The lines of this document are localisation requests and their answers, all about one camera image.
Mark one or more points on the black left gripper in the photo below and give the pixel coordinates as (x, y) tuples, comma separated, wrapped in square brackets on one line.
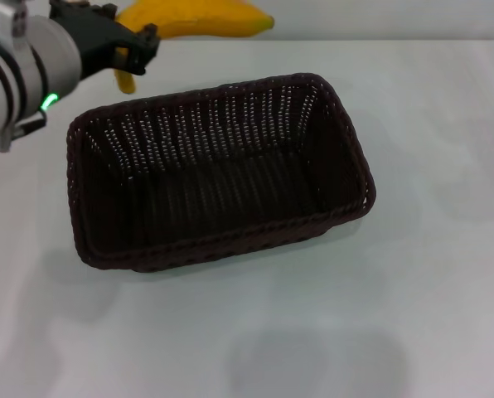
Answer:
[(93, 37)]

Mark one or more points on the yellow banana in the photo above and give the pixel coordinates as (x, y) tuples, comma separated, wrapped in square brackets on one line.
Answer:
[(197, 18)]

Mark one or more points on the dark brown woven basket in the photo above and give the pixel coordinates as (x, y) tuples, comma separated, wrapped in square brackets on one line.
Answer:
[(214, 182)]

